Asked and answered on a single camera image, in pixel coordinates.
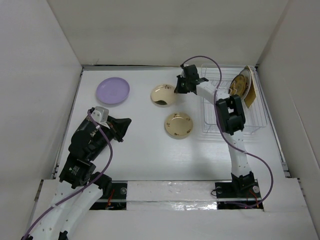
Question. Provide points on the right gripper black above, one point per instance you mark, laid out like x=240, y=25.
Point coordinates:
x=179, y=90

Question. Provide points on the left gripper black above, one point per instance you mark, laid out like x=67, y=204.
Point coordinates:
x=121, y=125

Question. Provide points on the purple round plate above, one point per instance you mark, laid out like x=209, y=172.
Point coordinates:
x=113, y=91

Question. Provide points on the dark golden patterned plate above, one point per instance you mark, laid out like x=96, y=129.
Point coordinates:
x=239, y=86

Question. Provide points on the white plate red characters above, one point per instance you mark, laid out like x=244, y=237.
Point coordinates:
x=248, y=75

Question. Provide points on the bamboo woven tray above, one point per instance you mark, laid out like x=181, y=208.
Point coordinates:
x=251, y=95

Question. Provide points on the black floral square plate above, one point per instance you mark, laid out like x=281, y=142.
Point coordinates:
x=86, y=128

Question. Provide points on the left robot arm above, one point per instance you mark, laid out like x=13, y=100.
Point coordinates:
x=80, y=185

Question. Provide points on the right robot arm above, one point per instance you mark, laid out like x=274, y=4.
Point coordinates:
x=230, y=119

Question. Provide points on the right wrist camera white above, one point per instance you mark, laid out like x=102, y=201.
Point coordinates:
x=182, y=74

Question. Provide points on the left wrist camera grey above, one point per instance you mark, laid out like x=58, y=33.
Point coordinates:
x=100, y=115

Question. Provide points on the white wire dish rack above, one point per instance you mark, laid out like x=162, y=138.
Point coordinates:
x=255, y=115

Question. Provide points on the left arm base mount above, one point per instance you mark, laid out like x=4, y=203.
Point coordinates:
x=115, y=200

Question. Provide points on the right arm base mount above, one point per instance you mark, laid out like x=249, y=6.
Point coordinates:
x=228, y=199

